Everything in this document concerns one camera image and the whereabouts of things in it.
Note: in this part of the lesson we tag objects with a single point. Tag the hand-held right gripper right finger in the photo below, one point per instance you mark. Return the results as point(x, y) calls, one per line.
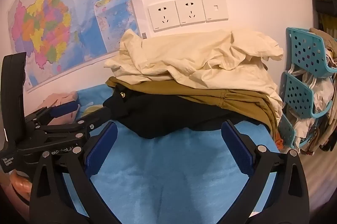
point(237, 150)

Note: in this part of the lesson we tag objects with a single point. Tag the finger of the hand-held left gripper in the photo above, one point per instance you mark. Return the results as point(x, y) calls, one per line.
point(87, 124)
point(65, 108)

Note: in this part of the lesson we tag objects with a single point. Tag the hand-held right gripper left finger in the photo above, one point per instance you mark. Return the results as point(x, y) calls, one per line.
point(102, 150)

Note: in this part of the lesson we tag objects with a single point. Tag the cream garment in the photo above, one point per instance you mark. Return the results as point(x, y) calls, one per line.
point(197, 60)

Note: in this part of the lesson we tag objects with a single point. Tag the person's left hand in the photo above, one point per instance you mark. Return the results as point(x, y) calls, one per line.
point(21, 185)

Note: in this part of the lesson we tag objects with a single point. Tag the pink garment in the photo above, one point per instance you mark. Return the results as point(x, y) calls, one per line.
point(58, 99)

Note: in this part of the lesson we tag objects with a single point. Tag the black garment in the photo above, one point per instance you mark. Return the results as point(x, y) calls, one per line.
point(158, 116)

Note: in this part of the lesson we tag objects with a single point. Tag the blue floral bed sheet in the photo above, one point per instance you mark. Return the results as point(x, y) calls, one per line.
point(171, 174)

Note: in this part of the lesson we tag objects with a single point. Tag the blue plastic storage rack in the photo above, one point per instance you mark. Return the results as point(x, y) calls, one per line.
point(302, 47)

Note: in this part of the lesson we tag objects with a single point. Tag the colourful wall map poster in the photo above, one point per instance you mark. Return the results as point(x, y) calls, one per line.
point(65, 16)

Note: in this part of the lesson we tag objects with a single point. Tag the white wall socket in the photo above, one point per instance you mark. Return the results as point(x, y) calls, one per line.
point(190, 10)
point(163, 16)

